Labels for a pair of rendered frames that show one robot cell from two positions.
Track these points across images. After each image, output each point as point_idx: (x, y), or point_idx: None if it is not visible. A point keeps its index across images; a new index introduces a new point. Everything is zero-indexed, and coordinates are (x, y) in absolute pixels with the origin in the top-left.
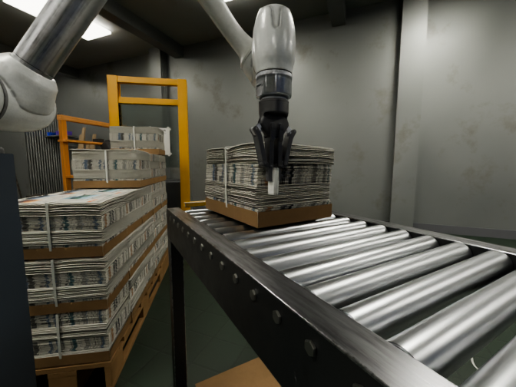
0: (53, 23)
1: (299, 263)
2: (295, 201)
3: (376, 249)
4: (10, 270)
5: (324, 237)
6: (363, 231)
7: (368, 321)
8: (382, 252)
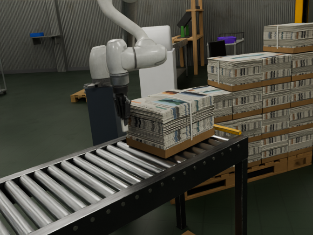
0: (122, 31)
1: (90, 160)
2: (144, 139)
3: (99, 170)
4: (112, 127)
5: (119, 160)
6: (136, 169)
7: (49, 169)
8: (98, 172)
